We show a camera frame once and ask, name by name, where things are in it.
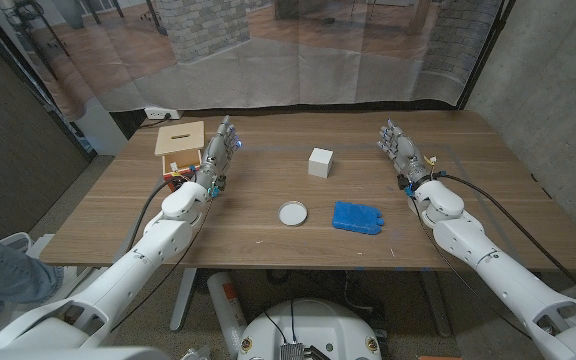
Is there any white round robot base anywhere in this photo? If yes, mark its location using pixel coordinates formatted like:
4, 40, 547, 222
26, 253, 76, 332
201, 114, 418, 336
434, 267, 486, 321
237, 298, 383, 360

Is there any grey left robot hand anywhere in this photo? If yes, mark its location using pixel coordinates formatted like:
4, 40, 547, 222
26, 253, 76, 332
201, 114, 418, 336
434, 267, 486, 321
193, 114, 243, 197

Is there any wooden box with slot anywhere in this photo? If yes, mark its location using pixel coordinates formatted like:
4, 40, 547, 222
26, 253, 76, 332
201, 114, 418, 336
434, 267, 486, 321
154, 120, 206, 157

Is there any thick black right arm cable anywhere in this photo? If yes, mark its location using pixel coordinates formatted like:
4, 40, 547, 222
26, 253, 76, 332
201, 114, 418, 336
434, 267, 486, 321
435, 172, 576, 309

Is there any white round jar lid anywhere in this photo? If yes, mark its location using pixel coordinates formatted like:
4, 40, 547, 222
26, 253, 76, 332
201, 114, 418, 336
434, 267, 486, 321
277, 200, 309, 227

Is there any white cylinder with orange label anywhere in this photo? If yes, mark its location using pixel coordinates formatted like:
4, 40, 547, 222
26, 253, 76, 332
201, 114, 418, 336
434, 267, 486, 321
206, 271, 249, 356

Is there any white power strip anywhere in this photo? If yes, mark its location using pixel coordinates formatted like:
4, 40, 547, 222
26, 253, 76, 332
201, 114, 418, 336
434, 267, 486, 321
144, 106, 183, 121

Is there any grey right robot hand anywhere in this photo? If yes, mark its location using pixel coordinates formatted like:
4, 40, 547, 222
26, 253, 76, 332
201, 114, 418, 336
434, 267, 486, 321
376, 118, 434, 187

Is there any person leg in jeans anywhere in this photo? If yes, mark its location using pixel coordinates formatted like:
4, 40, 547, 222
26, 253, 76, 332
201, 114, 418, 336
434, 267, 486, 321
0, 222, 65, 340

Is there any white floor platform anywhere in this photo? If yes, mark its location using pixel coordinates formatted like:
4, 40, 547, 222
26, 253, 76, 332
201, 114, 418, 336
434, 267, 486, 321
0, 232, 109, 311

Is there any red-fronted wooden drawer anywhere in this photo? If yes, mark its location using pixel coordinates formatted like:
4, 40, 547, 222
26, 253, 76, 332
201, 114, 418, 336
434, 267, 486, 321
161, 149, 204, 193

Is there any black backdrop stand pole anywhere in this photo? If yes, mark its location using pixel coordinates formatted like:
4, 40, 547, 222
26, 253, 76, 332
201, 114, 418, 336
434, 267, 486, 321
455, 0, 517, 111

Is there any white cube box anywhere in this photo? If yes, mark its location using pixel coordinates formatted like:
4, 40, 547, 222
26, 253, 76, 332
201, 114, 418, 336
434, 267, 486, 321
307, 147, 334, 180

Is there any blue ice pack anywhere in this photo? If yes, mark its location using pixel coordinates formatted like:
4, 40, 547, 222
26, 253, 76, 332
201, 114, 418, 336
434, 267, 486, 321
331, 200, 385, 236

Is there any printed room backdrop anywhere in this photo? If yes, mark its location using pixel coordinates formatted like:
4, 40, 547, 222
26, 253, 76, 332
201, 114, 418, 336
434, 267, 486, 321
0, 0, 507, 121

